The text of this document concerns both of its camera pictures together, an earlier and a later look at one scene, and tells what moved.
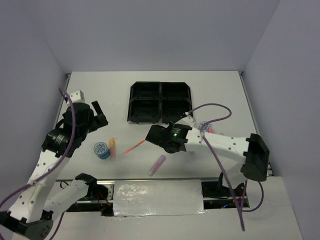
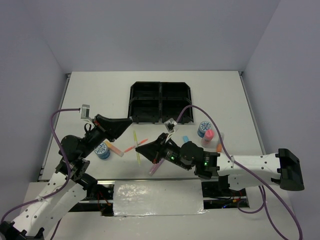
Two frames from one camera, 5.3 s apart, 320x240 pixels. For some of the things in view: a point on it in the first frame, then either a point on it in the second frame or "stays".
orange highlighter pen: (129, 149) stays
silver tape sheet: (160, 197) stays
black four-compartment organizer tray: (154, 102) stays
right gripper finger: (158, 135) → (151, 149)
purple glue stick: (156, 165) stays
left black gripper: (99, 120) → (117, 126)
